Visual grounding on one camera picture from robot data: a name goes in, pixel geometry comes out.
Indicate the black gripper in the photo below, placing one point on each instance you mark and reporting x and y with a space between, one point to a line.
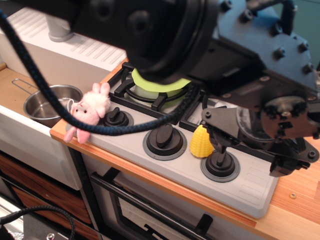
272 86

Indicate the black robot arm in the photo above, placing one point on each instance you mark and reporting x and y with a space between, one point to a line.
159 35

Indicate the yellow toy corn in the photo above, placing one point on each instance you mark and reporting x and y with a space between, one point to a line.
200 145

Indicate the right black stove knob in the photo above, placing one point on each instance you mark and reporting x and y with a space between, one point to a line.
220 167

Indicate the black stove knob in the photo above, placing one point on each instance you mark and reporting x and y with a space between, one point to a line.
116 118
220 167
165 143

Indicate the grey toy stove top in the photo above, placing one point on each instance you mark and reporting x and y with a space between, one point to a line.
250 192

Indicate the middle black stove knob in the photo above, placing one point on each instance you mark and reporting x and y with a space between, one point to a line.
165 143

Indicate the green plate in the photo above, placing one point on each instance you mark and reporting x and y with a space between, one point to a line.
151 90

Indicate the left black stove knob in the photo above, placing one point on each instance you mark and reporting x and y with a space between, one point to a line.
116 118

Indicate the left black burner grate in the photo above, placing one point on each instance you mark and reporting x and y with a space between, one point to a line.
122 93

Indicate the pink plush bunny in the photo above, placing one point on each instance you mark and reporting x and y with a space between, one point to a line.
90 109

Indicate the white toy sink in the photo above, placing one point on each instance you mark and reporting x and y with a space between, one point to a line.
79 62

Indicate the small steel pot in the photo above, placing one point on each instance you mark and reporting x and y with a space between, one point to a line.
39 109

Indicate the grey toy faucet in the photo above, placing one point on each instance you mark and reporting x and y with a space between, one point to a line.
58 29

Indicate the black oven door handle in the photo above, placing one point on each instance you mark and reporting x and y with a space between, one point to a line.
149 213

